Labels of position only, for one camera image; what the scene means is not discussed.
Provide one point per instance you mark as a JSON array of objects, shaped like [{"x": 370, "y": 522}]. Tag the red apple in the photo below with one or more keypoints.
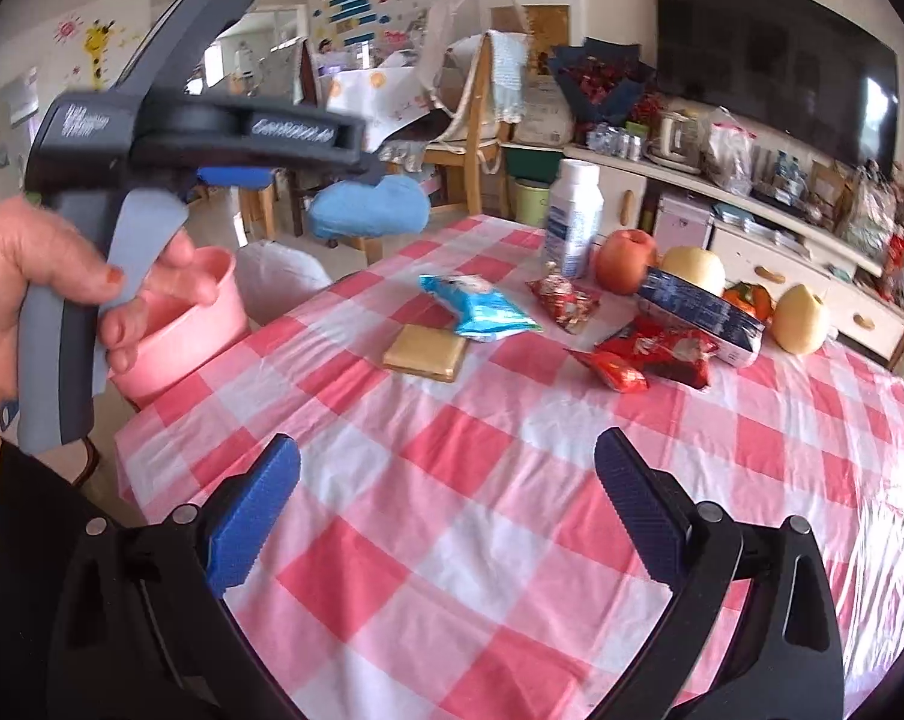
[{"x": 624, "y": 262}]

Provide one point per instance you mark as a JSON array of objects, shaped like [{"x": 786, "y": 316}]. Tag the small red snack wrapper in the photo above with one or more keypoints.
[{"x": 617, "y": 375}]

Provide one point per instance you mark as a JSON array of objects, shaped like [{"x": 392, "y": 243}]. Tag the red silver candy wrapper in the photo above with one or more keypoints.
[{"x": 564, "y": 304}]

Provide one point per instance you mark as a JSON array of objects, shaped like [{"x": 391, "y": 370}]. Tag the small yellow pear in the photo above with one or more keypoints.
[{"x": 797, "y": 322}]

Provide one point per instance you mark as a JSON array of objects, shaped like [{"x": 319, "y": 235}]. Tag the blue seat cushion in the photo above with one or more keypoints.
[{"x": 369, "y": 210}]

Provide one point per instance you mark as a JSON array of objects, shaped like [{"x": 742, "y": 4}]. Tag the blue cartoon cow wrapper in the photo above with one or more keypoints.
[{"x": 482, "y": 311}]

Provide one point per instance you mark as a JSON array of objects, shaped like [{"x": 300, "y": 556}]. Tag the yellow giraffe wall sticker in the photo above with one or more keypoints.
[{"x": 101, "y": 52}]

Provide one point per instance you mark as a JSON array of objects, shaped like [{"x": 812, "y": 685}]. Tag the dark blue milk carton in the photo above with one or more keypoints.
[{"x": 707, "y": 315}]

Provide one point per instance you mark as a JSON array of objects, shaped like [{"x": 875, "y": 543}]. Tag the wooden chair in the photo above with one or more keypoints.
[{"x": 482, "y": 135}]

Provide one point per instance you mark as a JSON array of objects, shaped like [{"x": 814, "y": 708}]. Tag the pink storage box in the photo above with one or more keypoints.
[{"x": 684, "y": 221}]

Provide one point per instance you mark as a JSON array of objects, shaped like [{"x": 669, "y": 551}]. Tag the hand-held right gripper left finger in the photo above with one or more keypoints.
[{"x": 253, "y": 510}]

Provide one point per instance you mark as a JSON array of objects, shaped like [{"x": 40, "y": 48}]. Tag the pink checkered tablecloth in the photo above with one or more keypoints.
[{"x": 459, "y": 480}]

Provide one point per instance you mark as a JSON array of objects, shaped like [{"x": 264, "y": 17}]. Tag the clear plastic bag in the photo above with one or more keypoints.
[{"x": 868, "y": 210}]

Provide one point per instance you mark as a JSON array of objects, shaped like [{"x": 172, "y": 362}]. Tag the cream television cabinet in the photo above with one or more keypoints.
[{"x": 857, "y": 307}]

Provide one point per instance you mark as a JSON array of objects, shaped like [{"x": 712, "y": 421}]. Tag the white plastic bottle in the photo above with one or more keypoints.
[{"x": 572, "y": 225}]

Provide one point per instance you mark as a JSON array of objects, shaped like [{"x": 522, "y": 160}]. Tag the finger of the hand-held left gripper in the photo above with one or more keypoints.
[{"x": 369, "y": 166}]

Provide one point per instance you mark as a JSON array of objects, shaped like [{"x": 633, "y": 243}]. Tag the gold square packet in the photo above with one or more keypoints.
[{"x": 426, "y": 352}]

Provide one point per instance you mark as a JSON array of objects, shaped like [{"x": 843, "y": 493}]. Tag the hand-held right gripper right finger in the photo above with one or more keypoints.
[{"x": 639, "y": 510}]

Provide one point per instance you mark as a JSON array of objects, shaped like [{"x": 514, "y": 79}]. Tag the orange print white cloth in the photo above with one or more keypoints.
[{"x": 369, "y": 90}]

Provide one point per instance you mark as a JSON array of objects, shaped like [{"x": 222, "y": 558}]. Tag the white red-print plastic bag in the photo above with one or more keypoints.
[{"x": 729, "y": 150}]

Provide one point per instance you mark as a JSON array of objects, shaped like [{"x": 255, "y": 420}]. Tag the black television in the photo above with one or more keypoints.
[{"x": 775, "y": 67}]

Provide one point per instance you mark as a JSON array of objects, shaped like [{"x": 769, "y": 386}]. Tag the pink plastic bin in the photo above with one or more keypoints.
[{"x": 197, "y": 345}]

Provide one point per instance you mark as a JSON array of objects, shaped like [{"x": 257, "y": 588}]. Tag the orange tangerine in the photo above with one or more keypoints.
[{"x": 752, "y": 300}]

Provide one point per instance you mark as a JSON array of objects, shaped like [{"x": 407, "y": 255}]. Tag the green plastic bin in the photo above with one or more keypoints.
[{"x": 531, "y": 202}]

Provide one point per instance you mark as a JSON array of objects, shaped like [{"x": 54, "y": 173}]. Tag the large red snack wrapper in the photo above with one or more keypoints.
[{"x": 669, "y": 352}]

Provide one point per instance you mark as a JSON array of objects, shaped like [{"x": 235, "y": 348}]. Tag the glass kettle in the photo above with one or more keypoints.
[{"x": 677, "y": 139}]

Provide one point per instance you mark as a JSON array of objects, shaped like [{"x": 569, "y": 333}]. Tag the large yellow pear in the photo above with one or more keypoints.
[{"x": 696, "y": 262}]

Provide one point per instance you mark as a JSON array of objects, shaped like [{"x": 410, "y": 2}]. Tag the dark wrapped flower bouquet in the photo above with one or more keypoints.
[{"x": 598, "y": 82}]

